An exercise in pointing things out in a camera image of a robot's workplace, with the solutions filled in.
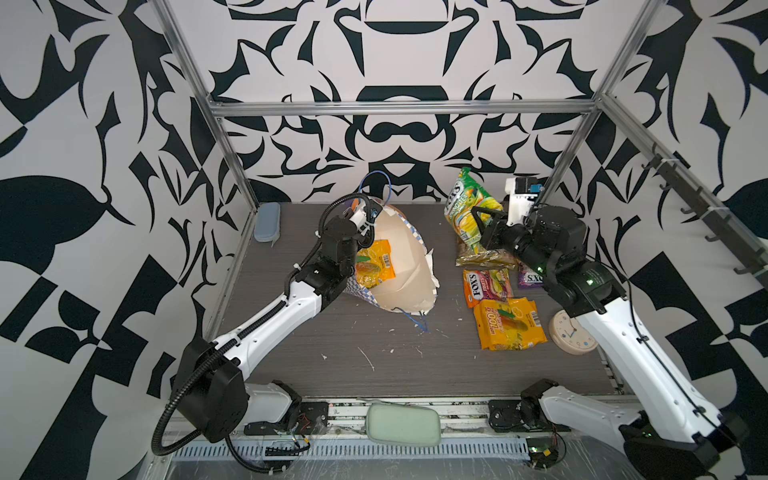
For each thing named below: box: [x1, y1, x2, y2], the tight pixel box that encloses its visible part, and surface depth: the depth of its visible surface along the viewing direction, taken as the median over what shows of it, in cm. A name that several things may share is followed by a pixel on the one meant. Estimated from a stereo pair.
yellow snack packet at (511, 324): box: [473, 297, 548, 351], surface depth 85 cm
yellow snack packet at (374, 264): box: [356, 239, 396, 288], surface depth 97 cm
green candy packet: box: [444, 167, 504, 255], surface depth 65 cm
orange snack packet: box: [463, 268, 514, 309], surface depth 97 cm
